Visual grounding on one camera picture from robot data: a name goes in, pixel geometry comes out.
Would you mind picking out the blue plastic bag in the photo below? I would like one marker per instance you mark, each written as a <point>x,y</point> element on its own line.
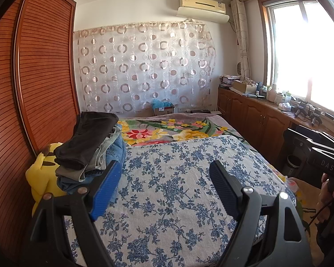
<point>160,103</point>

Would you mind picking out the blue jeans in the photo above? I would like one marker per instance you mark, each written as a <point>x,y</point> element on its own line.
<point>118,150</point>

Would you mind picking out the cream air conditioner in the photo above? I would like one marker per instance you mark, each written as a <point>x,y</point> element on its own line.
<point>200,2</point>

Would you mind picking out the blue floral bedsheet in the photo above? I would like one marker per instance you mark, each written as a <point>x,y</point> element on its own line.
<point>169,189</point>

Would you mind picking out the circle-patterned sheer curtain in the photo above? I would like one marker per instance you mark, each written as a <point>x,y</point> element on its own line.
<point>144,66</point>

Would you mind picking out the round woven fan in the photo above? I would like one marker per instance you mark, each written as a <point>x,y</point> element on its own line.
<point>239,69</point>

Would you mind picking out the yellow plush toy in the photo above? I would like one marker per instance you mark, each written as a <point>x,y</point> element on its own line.
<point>41,172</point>

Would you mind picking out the wooden slatted wardrobe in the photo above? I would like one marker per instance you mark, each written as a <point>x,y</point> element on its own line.
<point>44,75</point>

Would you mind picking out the white tissue box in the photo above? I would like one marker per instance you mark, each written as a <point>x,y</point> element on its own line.
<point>284,107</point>

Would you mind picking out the colourful flower blanket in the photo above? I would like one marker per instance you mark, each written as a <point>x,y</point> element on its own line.
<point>167,130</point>

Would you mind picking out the wooden cabinet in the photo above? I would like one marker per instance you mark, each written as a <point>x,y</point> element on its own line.
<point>253,116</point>

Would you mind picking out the grey waste bin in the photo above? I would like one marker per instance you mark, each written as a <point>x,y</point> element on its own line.
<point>294,165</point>

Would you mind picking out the stack of papers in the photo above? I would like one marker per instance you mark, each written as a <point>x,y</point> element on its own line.
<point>229,80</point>

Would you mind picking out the wooden-framed window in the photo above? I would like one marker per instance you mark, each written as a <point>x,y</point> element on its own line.
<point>303,55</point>

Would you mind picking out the person's right hand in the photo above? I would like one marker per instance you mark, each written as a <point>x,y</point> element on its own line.
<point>323,196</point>

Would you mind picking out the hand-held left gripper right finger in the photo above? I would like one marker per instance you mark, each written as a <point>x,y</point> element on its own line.
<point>222,185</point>

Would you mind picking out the grey-green pants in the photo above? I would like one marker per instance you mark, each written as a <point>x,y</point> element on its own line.
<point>100,155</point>

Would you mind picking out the open cardboard box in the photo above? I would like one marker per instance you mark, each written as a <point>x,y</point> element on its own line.
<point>243,86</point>

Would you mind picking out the black device stand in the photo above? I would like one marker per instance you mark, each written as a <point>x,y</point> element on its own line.
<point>316,116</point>
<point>301,109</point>

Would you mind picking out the dark brown pants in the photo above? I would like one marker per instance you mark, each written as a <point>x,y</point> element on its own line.
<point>86,139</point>

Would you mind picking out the small cardboard box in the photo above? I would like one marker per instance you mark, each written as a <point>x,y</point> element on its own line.
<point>164,111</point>

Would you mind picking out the beige window curtain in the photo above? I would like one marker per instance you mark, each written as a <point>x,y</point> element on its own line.
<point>242,33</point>

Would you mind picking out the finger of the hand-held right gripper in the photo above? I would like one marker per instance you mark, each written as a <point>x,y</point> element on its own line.
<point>320,136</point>
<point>306,148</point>

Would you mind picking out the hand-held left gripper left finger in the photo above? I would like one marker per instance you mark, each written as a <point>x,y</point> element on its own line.
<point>105,189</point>

